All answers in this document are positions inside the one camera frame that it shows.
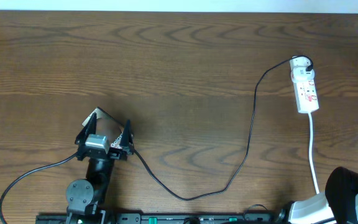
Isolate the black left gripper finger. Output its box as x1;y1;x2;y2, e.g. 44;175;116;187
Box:
75;113;97;145
119;119;134;155

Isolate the Samsung Galaxy smartphone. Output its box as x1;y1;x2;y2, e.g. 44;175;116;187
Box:
82;107;124;149

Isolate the black USB charging cable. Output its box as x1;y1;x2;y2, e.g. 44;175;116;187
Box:
131;55;314;202

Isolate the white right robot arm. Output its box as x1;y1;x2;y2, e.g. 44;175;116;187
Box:
283;167;358;224

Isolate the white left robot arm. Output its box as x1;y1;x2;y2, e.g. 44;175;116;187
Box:
65;112;134;224

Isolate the white power strip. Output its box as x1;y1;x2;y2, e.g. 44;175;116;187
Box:
291;67;319;114

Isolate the white USB wall charger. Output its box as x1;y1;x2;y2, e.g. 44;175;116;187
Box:
290;55;313;72

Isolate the white power strip cord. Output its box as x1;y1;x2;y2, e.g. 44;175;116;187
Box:
307;112;321;195

